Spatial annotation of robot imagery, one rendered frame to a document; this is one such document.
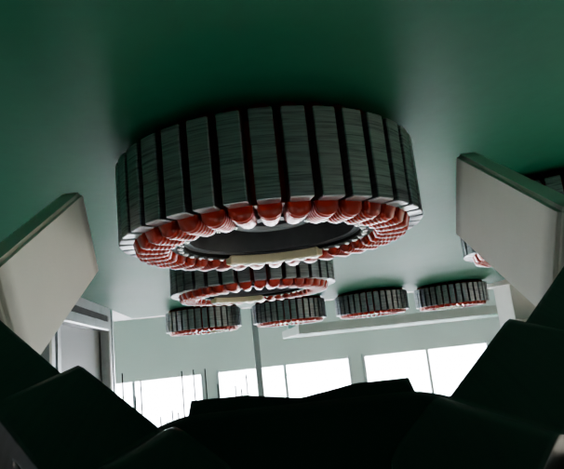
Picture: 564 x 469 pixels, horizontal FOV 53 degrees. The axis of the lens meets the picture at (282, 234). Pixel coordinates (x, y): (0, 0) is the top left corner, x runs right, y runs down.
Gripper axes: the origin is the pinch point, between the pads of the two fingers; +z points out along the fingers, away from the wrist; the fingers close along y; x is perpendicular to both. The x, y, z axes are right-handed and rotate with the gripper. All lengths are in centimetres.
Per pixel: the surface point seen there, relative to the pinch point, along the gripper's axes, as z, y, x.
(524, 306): 66, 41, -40
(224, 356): 553, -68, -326
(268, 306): 56, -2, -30
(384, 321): 265, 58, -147
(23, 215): 8.2, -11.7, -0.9
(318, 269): 14.8, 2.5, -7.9
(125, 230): -0.2, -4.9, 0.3
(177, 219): -1.5, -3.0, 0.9
